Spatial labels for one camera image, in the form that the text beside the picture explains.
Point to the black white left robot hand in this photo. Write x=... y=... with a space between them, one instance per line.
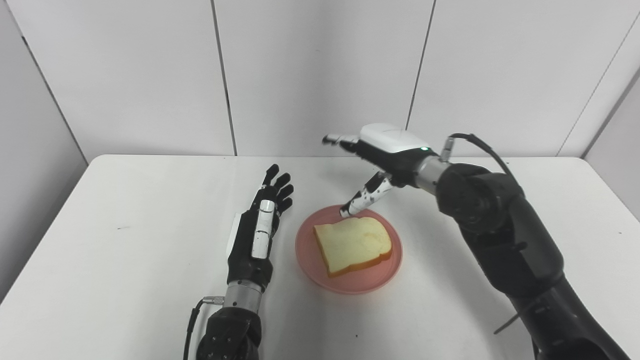
x=247 y=260

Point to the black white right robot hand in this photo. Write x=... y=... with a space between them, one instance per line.
x=395 y=155

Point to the slice of white bread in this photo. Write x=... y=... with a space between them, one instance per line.
x=352 y=242

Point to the pink round plate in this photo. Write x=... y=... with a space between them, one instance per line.
x=385 y=272

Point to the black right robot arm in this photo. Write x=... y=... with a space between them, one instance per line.
x=510 y=240

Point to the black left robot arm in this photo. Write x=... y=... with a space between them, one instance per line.
x=230 y=335

